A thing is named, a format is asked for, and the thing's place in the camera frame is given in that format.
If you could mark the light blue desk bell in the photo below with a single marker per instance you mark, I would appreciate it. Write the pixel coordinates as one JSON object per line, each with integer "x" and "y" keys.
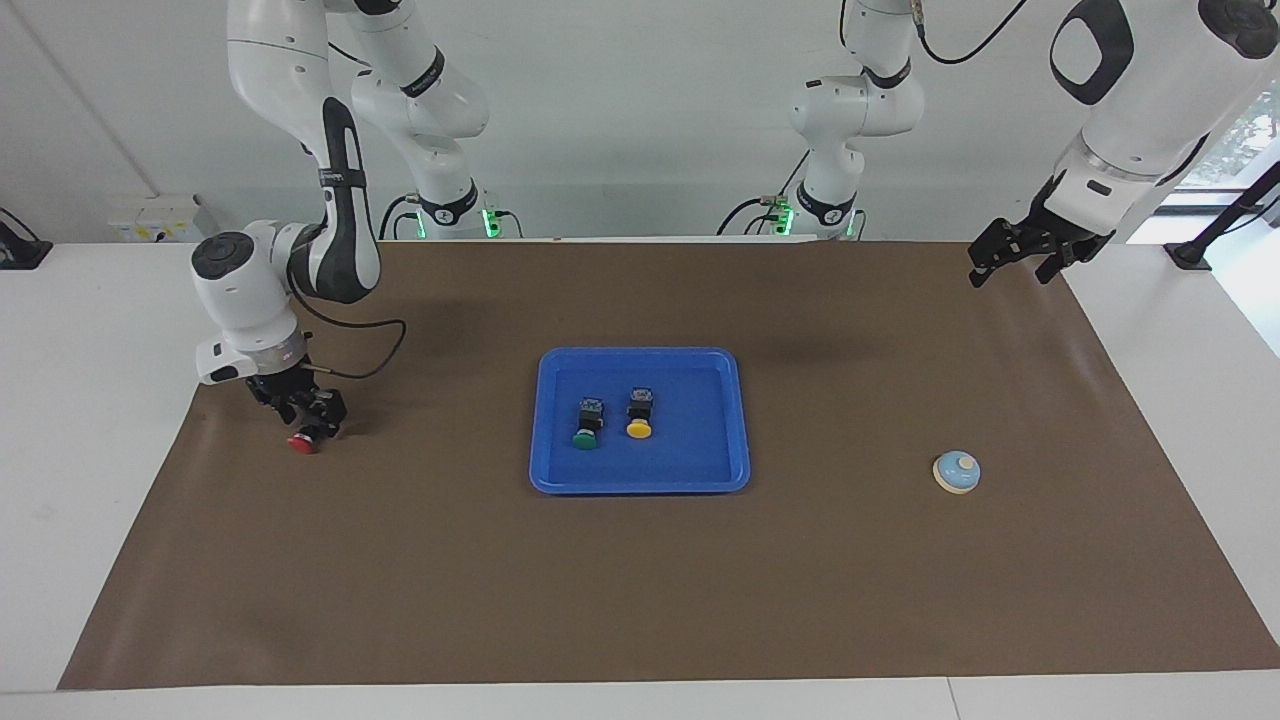
{"x": 957, "y": 474}

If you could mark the brown table mat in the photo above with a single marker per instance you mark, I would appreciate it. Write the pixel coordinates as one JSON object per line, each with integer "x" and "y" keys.
{"x": 640, "y": 580}

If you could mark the black clamp mount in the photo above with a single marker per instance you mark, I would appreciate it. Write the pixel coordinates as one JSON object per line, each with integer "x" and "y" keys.
{"x": 18, "y": 250}

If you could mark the black clamp stand with rod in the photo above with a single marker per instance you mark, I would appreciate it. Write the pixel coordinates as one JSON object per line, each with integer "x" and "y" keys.
{"x": 1225, "y": 220}

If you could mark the yellow push button switch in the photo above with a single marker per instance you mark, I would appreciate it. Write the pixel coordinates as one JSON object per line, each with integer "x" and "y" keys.
{"x": 639, "y": 425}

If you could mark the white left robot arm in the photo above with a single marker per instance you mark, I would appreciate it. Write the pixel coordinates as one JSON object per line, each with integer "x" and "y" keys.
{"x": 850, "y": 110}

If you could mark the red push button switch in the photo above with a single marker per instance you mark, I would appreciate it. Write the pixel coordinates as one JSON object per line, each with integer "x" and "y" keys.
{"x": 302, "y": 443}

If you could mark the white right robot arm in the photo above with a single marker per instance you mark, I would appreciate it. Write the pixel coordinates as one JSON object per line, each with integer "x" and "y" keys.
{"x": 245, "y": 290}

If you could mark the green push button switch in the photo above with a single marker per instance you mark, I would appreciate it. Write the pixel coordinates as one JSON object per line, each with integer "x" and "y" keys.
{"x": 587, "y": 432}

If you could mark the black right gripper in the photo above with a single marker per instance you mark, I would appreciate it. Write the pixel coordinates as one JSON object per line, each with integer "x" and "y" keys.
{"x": 290, "y": 390}

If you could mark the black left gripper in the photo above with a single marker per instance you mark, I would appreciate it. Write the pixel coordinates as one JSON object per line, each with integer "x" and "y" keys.
{"x": 1040, "y": 232}

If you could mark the window with green foliage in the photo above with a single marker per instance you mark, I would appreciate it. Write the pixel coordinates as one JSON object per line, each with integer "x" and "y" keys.
{"x": 1235, "y": 140}

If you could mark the white wall power box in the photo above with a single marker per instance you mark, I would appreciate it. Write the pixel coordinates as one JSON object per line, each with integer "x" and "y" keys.
{"x": 155, "y": 220}

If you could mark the blue plastic tray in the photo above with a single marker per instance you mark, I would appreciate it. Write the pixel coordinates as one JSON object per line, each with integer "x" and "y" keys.
{"x": 690, "y": 450}

